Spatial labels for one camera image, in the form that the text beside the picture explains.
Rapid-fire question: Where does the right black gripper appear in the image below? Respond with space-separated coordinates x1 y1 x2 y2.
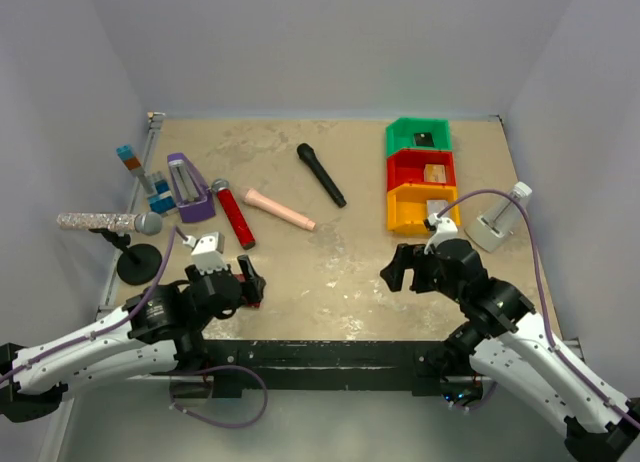
379 242 465 302

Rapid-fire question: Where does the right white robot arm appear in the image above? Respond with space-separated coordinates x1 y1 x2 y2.
380 239 639 461

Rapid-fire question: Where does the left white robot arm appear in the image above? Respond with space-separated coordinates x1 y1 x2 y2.
1 255 266 423

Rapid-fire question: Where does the grey card in yellow bin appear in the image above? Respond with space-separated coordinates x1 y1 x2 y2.
426 199 448 215

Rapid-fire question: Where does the tan card in red bin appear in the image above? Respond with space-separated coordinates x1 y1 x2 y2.
424 164 447 185

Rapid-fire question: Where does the black card in green bin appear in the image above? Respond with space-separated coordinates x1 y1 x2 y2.
413 132 435 148

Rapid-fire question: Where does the yellow storage bin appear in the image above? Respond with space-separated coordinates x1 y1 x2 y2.
387 183 458 236

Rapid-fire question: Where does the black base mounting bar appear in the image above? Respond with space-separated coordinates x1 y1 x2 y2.
198 339 475 396

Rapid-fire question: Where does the pink microphone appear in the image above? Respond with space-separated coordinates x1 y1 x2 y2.
243 188 316 231

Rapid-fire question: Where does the purple metronome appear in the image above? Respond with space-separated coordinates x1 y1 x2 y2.
167 152 215 224

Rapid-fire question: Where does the red storage bin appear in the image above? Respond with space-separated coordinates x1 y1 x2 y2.
386 149 457 191

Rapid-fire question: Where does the red microphone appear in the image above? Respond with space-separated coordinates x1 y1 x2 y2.
211 178 256 250

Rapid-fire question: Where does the white metronome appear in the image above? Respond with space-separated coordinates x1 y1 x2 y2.
465 182 532 253

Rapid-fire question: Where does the black microphone stand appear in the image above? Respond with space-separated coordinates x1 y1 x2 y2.
90 229 162 286

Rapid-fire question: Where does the glitter silver microphone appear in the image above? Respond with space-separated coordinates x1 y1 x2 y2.
56 212 163 236

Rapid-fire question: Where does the blue toy brick tower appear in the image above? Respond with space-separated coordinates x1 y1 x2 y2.
116 145 177 216

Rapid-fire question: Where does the green storage bin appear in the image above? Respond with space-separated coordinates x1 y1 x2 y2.
385 117 453 157

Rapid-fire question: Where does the black microphone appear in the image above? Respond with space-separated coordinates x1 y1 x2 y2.
296 143 347 208

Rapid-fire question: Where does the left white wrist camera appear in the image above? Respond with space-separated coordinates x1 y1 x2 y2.
183 232 227 275

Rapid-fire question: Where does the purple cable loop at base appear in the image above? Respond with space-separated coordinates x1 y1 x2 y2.
168 365 269 427

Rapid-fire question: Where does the left aluminium frame rail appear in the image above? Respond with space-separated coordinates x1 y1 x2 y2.
96 112 166 319

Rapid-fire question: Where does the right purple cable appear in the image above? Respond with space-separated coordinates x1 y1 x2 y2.
434 188 640 428

